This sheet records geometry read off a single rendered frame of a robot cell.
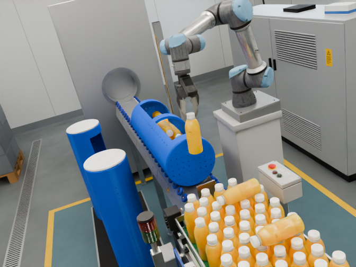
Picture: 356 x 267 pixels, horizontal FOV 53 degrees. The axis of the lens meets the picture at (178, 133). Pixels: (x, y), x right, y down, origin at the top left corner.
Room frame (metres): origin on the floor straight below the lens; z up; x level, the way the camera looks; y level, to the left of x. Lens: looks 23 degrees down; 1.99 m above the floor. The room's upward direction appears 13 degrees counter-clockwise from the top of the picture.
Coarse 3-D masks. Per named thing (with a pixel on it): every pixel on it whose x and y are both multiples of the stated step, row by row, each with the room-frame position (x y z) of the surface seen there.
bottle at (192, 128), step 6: (186, 120) 1.49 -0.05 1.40; (192, 120) 1.47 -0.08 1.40; (186, 126) 1.47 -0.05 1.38; (192, 126) 1.46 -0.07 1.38; (198, 126) 1.47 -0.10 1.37; (186, 132) 1.47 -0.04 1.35; (192, 132) 1.46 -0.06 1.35; (198, 132) 1.46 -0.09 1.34; (186, 138) 1.48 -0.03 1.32; (192, 138) 1.46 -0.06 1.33; (198, 138) 1.46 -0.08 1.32; (192, 144) 1.46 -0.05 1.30; (198, 144) 1.46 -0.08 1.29; (192, 150) 1.46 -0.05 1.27; (198, 150) 1.45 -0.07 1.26
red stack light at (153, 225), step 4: (152, 220) 1.03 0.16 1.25; (140, 224) 1.03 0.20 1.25; (144, 224) 1.02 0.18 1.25; (148, 224) 1.02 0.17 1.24; (152, 224) 1.03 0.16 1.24; (156, 224) 1.04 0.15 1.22; (140, 228) 1.03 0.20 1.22; (144, 228) 1.02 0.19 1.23; (148, 228) 1.02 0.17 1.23; (152, 228) 1.02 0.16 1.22; (144, 232) 1.02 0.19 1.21; (148, 232) 1.02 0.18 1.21
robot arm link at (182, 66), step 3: (186, 60) 1.51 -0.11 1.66; (189, 60) 1.53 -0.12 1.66; (174, 63) 1.51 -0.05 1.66; (177, 63) 1.50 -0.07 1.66; (180, 63) 1.50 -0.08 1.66; (183, 63) 1.50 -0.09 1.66; (186, 63) 1.51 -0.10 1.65; (189, 63) 1.52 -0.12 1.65; (174, 66) 1.51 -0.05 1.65; (177, 66) 1.50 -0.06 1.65; (180, 66) 1.50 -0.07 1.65; (183, 66) 1.50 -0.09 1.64; (186, 66) 1.50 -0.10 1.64; (189, 66) 1.51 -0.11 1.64; (174, 69) 1.52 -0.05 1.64; (177, 69) 1.50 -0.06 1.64; (180, 69) 1.50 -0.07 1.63; (183, 69) 1.50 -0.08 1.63; (186, 69) 1.50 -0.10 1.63; (189, 69) 1.52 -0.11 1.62
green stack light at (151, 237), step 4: (156, 228) 1.04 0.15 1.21; (152, 232) 1.02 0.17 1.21; (156, 232) 1.03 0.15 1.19; (144, 236) 1.03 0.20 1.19; (148, 236) 1.02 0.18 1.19; (152, 236) 1.02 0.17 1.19; (156, 236) 1.03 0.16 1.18; (144, 240) 1.03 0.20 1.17; (148, 240) 1.02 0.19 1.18; (152, 240) 1.02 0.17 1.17; (156, 240) 1.02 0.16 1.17
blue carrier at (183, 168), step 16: (144, 112) 2.28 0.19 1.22; (144, 128) 2.12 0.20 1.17; (160, 128) 1.93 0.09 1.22; (160, 144) 1.79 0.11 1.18; (176, 144) 1.66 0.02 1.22; (208, 144) 1.70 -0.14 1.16; (160, 160) 1.74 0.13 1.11; (176, 160) 1.65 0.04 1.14; (192, 160) 1.67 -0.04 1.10; (208, 160) 1.69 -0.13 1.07; (176, 176) 1.65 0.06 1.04; (192, 176) 1.67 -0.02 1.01
